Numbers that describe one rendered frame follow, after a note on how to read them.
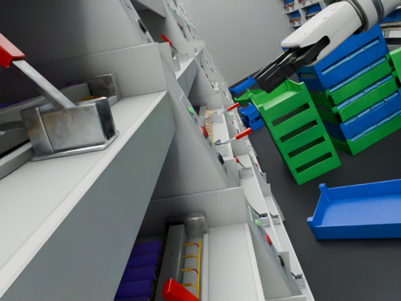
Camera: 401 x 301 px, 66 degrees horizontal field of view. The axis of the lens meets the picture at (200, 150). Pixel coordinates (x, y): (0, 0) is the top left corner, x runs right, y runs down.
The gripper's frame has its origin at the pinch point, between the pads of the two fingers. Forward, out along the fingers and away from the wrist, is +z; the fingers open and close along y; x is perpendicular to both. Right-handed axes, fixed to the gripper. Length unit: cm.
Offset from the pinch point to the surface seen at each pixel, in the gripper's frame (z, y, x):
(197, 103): 19, -50, 2
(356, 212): 1, -36, 62
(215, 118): 15.4, -30.8, 6.0
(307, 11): -106, -327, 41
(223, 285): 17.8, 30.4, 6.2
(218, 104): 14, -49, 7
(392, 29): -96, -166, 65
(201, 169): 14.4, 20.2, -1.1
